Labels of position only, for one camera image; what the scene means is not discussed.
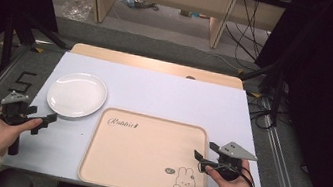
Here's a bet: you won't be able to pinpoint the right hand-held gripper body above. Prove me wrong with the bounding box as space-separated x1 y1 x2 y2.
210 138 262 186

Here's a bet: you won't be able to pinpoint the beige tray with rabbit print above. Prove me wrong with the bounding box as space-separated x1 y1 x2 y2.
75 103 218 187

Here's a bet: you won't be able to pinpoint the person's left hand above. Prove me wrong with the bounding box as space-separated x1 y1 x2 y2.
0 107 45 163

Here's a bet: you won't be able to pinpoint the black metal stand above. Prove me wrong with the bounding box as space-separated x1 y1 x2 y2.
232 58 288 128
0 12 75 84

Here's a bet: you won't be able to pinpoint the clear plastic bag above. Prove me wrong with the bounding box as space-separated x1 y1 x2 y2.
59 0 95 25

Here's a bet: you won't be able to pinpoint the black cables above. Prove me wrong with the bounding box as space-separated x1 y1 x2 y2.
219 0 273 73

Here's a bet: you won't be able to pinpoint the white round plate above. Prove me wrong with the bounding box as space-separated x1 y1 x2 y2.
44 67 111 124

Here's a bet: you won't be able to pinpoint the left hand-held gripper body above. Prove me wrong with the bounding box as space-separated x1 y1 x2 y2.
0 89 41 159

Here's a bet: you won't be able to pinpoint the black stool seat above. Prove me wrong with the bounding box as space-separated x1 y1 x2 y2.
0 166 36 187

